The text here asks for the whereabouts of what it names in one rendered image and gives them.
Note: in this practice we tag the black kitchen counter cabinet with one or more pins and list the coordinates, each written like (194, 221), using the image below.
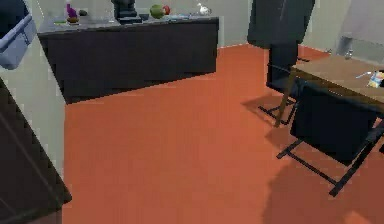
(133, 56)

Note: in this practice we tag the red apple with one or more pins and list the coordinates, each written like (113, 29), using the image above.
(166, 9)

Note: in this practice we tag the green round fruit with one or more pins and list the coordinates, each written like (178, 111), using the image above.
(156, 11)

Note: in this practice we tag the small dark bowl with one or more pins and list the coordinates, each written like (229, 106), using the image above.
(144, 16)

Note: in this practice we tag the black coffee machine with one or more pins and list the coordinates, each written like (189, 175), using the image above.
(125, 11)

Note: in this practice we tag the small dark round object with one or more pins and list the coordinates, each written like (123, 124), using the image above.
(82, 12)

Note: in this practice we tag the brown wooden table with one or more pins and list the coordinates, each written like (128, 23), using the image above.
(336, 71)

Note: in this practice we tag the purple vase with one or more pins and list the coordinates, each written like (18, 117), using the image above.
(71, 12)

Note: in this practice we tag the silver spoon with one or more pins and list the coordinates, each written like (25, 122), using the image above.
(363, 74)

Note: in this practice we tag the dark cabinet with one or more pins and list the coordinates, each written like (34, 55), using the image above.
(23, 170)

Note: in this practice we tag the colourful box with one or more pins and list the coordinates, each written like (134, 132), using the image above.
(377, 80)

